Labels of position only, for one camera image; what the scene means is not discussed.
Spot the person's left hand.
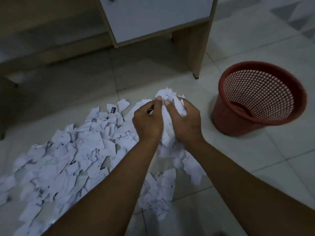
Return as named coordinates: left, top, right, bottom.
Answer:
left=132, top=96, right=164, bottom=143

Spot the person's right hand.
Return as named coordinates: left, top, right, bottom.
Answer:
left=163, top=97, right=205, bottom=147

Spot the handful of torn white paper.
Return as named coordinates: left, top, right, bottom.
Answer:
left=155, top=87, right=187, bottom=148

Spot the person's left forearm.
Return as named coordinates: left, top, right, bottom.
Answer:
left=43, top=138, right=161, bottom=236

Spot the person's right forearm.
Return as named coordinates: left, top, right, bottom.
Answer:
left=183, top=140, right=315, bottom=236

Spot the red plastic mesh wastebasket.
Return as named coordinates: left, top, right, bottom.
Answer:
left=212, top=61, right=307, bottom=137

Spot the wooden desk with white drawer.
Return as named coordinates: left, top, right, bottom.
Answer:
left=0, top=0, right=219, bottom=140

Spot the pile of torn paper scraps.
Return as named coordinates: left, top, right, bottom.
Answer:
left=0, top=96, right=207, bottom=236

